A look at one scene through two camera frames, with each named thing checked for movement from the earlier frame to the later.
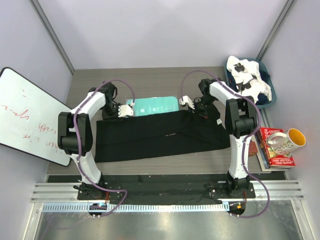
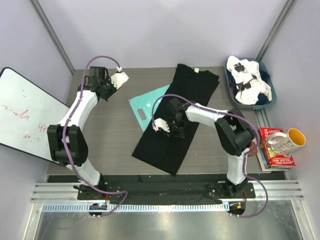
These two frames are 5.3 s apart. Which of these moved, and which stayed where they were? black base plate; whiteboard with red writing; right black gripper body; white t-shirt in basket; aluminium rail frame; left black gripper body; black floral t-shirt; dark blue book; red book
Moved: right black gripper body; left black gripper body; black floral t-shirt
Stayed: white t-shirt in basket; dark blue book; whiteboard with red writing; red book; black base plate; aluminium rail frame
